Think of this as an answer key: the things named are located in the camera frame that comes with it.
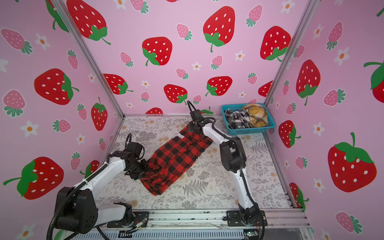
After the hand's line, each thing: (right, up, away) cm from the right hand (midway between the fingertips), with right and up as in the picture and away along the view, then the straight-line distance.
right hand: (192, 127), depth 103 cm
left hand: (-25, -26, -18) cm, 40 cm away
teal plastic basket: (+36, +16, +14) cm, 42 cm away
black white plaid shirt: (+32, +5, +2) cm, 32 cm away
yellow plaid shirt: (+48, +10, +5) cm, 50 cm away
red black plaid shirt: (-10, -21, -9) cm, 25 cm away
